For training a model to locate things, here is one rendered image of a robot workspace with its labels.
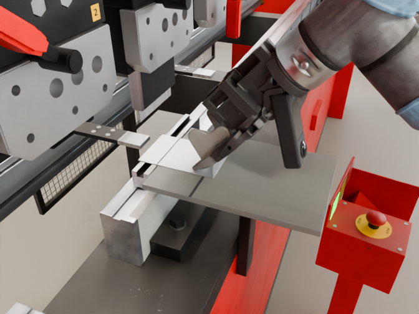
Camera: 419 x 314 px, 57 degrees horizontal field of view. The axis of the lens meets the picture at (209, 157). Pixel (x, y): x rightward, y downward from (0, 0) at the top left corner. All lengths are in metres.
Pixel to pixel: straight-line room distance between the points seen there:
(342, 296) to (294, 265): 0.73
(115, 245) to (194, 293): 0.14
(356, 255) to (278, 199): 0.36
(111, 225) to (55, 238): 1.42
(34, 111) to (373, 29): 0.34
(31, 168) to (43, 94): 0.44
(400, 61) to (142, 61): 0.28
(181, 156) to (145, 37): 0.23
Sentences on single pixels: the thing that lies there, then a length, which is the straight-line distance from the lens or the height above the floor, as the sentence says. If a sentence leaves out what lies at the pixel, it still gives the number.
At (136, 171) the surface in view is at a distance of 0.61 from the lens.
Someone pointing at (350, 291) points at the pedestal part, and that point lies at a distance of 1.08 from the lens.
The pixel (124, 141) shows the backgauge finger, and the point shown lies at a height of 1.00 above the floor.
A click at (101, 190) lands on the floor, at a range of 2.21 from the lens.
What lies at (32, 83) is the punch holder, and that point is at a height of 1.24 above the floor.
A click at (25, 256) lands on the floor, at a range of 1.98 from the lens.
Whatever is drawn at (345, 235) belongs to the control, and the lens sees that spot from 0.86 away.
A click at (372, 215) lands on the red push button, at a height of 0.81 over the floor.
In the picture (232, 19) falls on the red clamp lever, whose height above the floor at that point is 1.19.
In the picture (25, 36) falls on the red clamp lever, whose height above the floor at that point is 1.29.
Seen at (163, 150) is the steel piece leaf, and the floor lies 1.00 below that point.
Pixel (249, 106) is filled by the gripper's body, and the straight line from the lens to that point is 0.51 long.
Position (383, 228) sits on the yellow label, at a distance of 0.90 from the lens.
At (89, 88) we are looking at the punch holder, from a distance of 0.39.
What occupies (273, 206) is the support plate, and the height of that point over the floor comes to 1.00.
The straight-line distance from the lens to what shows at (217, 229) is 0.68.
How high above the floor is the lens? 1.36
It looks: 35 degrees down
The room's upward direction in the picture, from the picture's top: straight up
